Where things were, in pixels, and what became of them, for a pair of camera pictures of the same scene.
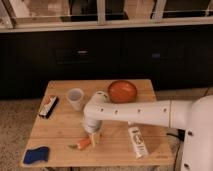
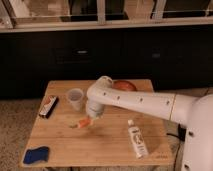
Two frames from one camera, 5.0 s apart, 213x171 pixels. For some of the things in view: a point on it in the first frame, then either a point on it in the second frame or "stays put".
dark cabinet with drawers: (176, 57) stays put
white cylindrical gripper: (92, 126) → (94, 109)
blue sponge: (37, 154) stays put
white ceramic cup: (75, 96) stays put
